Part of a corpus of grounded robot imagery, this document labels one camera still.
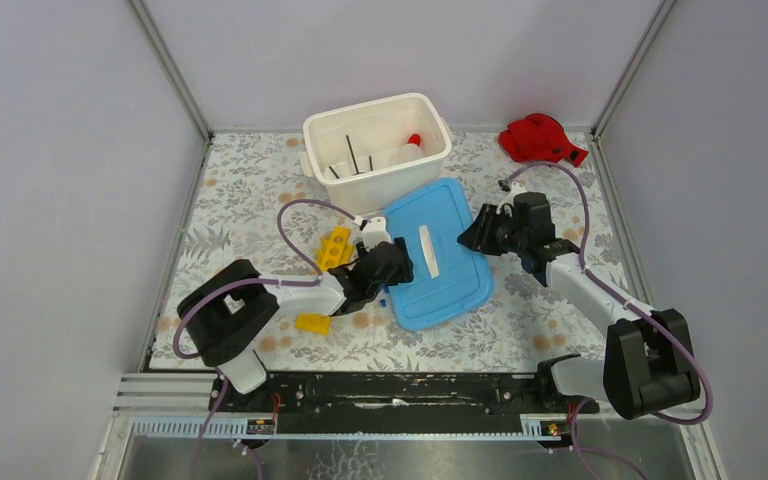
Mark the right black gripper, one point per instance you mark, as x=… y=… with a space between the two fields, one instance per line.
x=477 y=236

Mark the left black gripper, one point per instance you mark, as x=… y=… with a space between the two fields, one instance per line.
x=404 y=272

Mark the blue plastic bin lid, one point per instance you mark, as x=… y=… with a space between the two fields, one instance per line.
x=449 y=280

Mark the black wire tripod stand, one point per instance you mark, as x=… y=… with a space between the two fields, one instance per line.
x=354 y=165

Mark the red capped wash bottle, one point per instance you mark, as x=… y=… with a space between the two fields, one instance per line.
x=408 y=152

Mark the white plastic storage bin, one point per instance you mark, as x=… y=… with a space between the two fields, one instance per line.
x=376 y=127

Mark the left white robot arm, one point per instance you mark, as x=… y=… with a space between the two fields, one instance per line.
x=221 y=319

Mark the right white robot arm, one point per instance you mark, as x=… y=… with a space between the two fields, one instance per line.
x=648 y=365

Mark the yellow test tube rack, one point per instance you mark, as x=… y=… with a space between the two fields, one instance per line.
x=335 y=250

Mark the floral patterned table mat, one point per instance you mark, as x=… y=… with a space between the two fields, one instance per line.
x=254 y=202

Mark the red cloth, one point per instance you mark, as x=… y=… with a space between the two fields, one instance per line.
x=539 y=137

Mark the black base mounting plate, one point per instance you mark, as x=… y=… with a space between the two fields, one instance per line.
x=407 y=403

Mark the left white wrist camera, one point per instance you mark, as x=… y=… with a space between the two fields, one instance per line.
x=373 y=230

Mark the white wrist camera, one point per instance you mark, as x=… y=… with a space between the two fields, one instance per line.
x=373 y=230
x=510 y=190

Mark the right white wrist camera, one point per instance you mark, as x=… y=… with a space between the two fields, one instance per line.
x=510 y=190

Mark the aluminium frame rail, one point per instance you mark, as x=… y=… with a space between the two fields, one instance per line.
x=165 y=392

